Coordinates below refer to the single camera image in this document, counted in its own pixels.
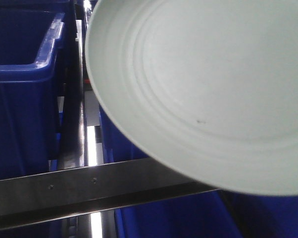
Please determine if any pale green plate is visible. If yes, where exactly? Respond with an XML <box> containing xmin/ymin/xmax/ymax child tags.
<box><xmin>85</xmin><ymin>0</ymin><xmax>298</xmax><ymax>196</ymax></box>

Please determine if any blue plastic bin right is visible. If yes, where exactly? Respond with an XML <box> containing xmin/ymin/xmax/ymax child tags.
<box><xmin>81</xmin><ymin>0</ymin><xmax>298</xmax><ymax>238</ymax></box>

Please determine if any blue plastic bin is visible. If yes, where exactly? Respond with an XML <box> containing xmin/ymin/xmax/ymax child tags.
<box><xmin>81</xmin><ymin>0</ymin><xmax>298</xmax><ymax>238</ymax></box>
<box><xmin>0</xmin><ymin>0</ymin><xmax>76</xmax><ymax>179</ymax></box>

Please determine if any blue plastic bin left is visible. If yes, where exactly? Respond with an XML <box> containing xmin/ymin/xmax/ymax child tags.
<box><xmin>0</xmin><ymin>0</ymin><xmax>76</xmax><ymax>179</ymax></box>

